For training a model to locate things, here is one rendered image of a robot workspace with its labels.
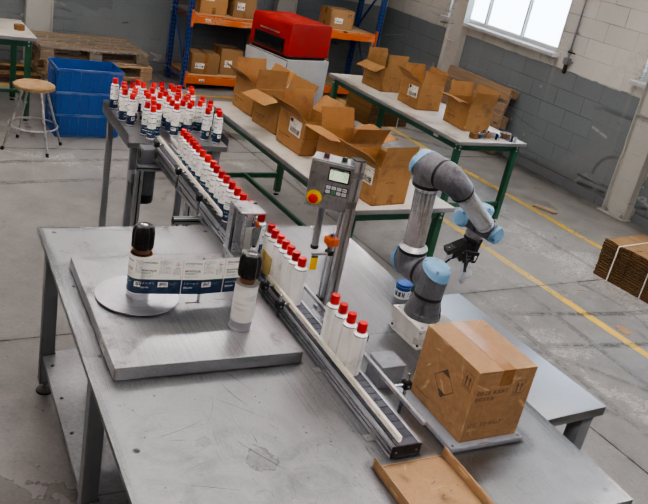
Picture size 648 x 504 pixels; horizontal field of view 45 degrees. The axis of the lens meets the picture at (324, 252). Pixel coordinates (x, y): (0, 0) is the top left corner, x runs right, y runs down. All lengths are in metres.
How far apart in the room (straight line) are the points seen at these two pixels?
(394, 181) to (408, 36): 6.99
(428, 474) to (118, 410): 0.96
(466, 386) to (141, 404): 1.02
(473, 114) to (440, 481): 5.02
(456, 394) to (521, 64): 7.54
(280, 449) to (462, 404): 0.60
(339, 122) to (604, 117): 4.29
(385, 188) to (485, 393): 2.34
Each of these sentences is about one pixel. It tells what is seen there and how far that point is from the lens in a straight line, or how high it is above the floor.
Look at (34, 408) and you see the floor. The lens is 3.89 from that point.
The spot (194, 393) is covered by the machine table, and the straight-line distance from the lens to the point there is 2.60.
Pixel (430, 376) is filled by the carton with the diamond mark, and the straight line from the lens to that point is 2.70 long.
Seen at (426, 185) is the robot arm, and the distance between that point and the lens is 2.98.
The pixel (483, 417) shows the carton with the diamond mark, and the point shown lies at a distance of 2.62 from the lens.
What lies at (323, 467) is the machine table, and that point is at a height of 0.83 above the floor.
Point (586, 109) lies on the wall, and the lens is 9.13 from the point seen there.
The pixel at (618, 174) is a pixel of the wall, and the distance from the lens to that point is 8.76.
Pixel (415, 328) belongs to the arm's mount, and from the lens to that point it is 3.09.
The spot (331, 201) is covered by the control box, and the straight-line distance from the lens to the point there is 2.97.
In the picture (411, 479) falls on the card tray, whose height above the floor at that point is 0.83.
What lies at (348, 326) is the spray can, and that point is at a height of 1.04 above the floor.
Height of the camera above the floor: 2.32
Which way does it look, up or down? 23 degrees down
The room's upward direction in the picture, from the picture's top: 12 degrees clockwise
